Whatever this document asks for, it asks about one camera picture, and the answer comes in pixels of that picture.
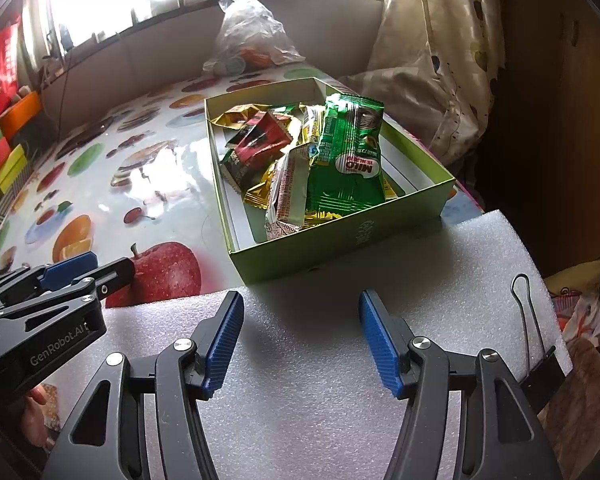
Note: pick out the red paper bag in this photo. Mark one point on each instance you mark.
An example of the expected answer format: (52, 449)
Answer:
(2, 70)

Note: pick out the white foam mat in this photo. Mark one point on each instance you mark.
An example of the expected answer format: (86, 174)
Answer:
(320, 360)

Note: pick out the clear plastic bag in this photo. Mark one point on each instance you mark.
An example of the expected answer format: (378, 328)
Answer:
(250, 35)

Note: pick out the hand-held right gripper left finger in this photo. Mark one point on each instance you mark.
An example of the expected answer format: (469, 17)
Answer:
(225, 342)

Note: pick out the black white striped box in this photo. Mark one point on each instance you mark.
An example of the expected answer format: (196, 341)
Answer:
(10, 200)

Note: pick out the red and black snack packet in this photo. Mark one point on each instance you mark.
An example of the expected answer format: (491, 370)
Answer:
(240, 166)
(267, 131)

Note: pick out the yellow snack packet red print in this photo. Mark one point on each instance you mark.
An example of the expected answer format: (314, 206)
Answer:
(325, 217)

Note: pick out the person's left hand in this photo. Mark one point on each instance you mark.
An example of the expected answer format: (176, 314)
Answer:
(35, 410)

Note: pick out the brown wooden cabinet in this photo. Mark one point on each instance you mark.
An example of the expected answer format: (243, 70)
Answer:
(555, 110)

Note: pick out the brown cloth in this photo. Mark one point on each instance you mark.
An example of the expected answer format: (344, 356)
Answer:
(590, 400)

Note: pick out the printed food tablecloth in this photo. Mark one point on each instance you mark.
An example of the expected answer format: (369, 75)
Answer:
(180, 210)

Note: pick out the black binder clip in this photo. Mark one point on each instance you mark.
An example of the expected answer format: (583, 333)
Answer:
(545, 375)

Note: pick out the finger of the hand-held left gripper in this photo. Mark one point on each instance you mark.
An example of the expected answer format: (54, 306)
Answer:
(112, 275)
(72, 265)

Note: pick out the cream dotted curtain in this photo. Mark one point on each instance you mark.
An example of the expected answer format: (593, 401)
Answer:
(430, 60)

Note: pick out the orange storage box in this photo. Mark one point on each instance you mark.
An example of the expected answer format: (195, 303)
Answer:
(22, 115)

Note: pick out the silver brown snack packet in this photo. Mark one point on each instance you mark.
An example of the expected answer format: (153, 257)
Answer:
(287, 185)

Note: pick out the yellow storage box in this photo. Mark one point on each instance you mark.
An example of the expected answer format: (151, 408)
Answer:
(11, 170)

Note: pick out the green cardboard box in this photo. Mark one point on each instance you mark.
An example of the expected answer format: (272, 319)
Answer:
(330, 255)

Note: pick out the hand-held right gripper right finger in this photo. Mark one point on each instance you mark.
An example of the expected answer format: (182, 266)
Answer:
(380, 345)

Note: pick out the gold foil snack packet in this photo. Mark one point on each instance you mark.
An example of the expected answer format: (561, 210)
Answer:
(390, 187)
(257, 192)
(232, 117)

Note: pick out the green biscuit packet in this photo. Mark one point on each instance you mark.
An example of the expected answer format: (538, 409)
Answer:
(345, 180)

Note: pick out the colourful plastic bag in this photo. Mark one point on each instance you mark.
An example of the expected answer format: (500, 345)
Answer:
(580, 300)

